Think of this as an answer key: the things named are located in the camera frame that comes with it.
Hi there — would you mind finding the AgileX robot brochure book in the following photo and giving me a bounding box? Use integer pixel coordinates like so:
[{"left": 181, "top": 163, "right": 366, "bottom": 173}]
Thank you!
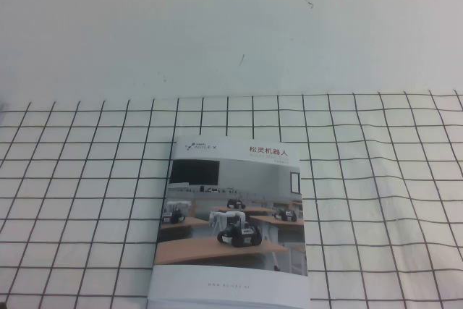
[
  {"left": 146, "top": 297, "right": 312, "bottom": 309},
  {"left": 146, "top": 135, "right": 312, "bottom": 302}
]

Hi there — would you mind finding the white black-grid tablecloth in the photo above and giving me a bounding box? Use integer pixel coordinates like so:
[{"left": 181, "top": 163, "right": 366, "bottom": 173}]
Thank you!
[{"left": 0, "top": 90, "right": 463, "bottom": 309}]

